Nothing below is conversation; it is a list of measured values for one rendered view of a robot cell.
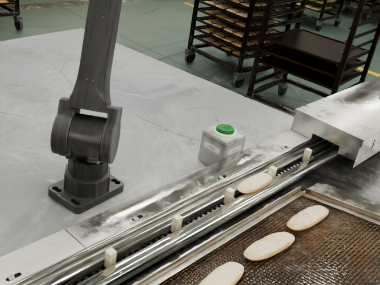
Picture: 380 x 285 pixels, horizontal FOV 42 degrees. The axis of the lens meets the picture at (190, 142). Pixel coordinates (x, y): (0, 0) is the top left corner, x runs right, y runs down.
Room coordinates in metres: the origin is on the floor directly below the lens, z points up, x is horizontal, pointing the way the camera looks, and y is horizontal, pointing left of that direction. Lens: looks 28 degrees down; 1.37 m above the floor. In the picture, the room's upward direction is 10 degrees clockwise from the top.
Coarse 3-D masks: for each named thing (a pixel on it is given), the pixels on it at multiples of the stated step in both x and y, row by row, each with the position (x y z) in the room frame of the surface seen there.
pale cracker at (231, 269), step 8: (224, 264) 0.53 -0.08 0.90; (232, 264) 0.53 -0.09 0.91; (240, 264) 0.53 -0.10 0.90; (216, 272) 0.50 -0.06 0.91; (224, 272) 0.50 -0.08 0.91; (232, 272) 0.51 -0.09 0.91; (240, 272) 0.51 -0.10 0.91; (208, 280) 0.49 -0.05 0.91; (216, 280) 0.49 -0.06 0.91; (224, 280) 0.49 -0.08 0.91; (232, 280) 0.49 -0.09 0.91
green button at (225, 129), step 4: (220, 124) 0.96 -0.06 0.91; (224, 124) 0.97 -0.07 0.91; (228, 124) 0.97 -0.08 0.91; (216, 128) 0.95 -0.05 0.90; (220, 128) 0.94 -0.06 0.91; (224, 128) 0.95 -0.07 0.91; (228, 128) 0.95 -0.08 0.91; (232, 128) 0.95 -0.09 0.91; (220, 132) 0.94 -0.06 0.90; (224, 132) 0.93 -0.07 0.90; (228, 132) 0.94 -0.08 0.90; (232, 132) 0.94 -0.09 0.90
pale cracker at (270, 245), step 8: (280, 232) 0.62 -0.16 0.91; (264, 240) 0.59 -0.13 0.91; (272, 240) 0.59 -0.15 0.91; (280, 240) 0.59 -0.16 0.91; (288, 240) 0.60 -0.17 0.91; (248, 248) 0.57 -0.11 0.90; (256, 248) 0.57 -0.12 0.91; (264, 248) 0.57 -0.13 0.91; (272, 248) 0.57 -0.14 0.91; (280, 248) 0.58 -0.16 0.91; (248, 256) 0.55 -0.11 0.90; (256, 256) 0.55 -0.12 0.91; (264, 256) 0.55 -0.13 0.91
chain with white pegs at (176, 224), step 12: (312, 156) 1.02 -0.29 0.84; (276, 168) 0.88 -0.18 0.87; (288, 168) 0.94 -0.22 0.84; (228, 192) 0.76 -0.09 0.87; (240, 192) 0.81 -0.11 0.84; (180, 216) 0.66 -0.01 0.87; (156, 240) 0.63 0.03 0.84; (108, 252) 0.55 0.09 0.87; (132, 252) 0.59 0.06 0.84; (108, 264) 0.55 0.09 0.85; (84, 276) 0.52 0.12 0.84
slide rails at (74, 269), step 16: (320, 144) 1.06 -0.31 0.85; (288, 160) 0.96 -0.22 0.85; (224, 192) 0.79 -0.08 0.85; (256, 192) 0.81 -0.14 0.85; (192, 208) 0.72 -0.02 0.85; (224, 208) 0.74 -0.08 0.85; (160, 224) 0.66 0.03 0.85; (192, 224) 0.67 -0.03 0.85; (128, 240) 0.61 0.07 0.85; (160, 240) 0.62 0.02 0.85; (96, 256) 0.56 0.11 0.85; (64, 272) 0.52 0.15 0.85; (80, 272) 0.52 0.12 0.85; (112, 272) 0.53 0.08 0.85
